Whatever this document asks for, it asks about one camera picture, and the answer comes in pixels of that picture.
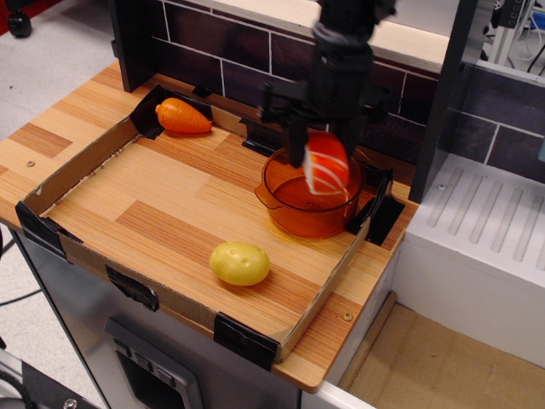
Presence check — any black caster wheel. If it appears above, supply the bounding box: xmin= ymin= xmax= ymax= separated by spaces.
xmin=8 ymin=10 xmax=32 ymax=38

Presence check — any grey toy oven front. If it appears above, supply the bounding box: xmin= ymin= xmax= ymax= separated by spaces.
xmin=105 ymin=319 xmax=204 ymax=408

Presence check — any yellow toy potato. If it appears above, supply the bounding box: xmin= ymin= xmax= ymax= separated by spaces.
xmin=209 ymin=242 xmax=271 ymax=286

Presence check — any orange transparent plastic pot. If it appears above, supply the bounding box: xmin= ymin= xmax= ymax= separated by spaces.
xmin=255 ymin=148 xmax=372 ymax=239

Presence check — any orange toy carrot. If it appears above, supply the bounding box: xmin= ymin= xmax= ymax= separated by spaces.
xmin=155 ymin=97 xmax=212 ymax=134

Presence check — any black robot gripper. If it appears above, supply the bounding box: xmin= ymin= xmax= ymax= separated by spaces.
xmin=261 ymin=42 xmax=390 ymax=168

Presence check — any white toy sink drainboard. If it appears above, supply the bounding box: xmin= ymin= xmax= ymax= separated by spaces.
xmin=393 ymin=155 xmax=544 ymax=366

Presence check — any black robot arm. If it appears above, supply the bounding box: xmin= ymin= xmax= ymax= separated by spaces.
xmin=261 ymin=1 xmax=396 ymax=167

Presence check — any salmon nigiri sushi toy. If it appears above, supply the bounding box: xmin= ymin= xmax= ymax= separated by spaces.
xmin=302 ymin=131 xmax=350 ymax=195

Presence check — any cardboard fence with black tape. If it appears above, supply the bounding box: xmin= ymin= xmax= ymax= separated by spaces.
xmin=15 ymin=86 xmax=415 ymax=369

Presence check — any dark grey vertical post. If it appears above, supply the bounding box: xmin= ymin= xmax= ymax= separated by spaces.
xmin=409 ymin=1 xmax=477 ymax=204

